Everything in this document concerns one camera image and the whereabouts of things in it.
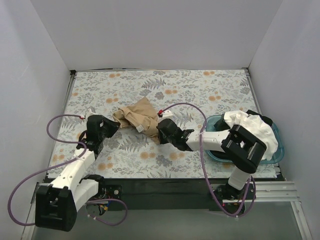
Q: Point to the teal plastic basket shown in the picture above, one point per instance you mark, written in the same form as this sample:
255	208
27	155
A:
220	158

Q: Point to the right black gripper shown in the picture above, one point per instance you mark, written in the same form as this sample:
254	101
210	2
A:
161	128

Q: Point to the beige t shirt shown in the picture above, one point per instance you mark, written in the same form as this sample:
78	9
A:
142	116

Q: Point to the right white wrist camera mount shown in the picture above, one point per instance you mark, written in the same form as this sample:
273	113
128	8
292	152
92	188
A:
165	114

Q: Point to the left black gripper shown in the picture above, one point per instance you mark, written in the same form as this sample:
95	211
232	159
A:
110	126

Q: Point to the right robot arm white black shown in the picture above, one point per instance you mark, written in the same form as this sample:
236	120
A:
237	144

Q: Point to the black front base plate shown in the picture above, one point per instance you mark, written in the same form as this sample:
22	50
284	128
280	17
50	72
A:
175	193

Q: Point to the black t shirt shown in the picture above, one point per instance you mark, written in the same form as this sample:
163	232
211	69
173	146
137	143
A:
262	118

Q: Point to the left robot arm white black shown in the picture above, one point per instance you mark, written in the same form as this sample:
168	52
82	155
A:
57	204

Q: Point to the floral patterned table mat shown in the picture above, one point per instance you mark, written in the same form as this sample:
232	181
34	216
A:
133	98

